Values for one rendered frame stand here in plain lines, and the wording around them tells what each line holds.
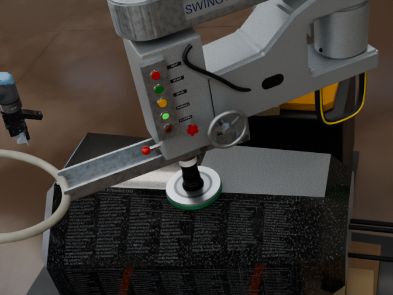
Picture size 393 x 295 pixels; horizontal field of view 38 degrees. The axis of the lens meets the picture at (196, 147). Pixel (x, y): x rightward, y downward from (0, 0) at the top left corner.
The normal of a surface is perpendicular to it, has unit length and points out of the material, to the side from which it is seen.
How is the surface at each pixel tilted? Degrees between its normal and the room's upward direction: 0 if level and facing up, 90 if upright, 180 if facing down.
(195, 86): 90
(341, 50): 90
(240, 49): 4
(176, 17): 90
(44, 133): 0
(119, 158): 90
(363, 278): 0
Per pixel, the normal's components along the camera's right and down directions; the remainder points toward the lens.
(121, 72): -0.16, -0.76
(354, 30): 0.28, 0.57
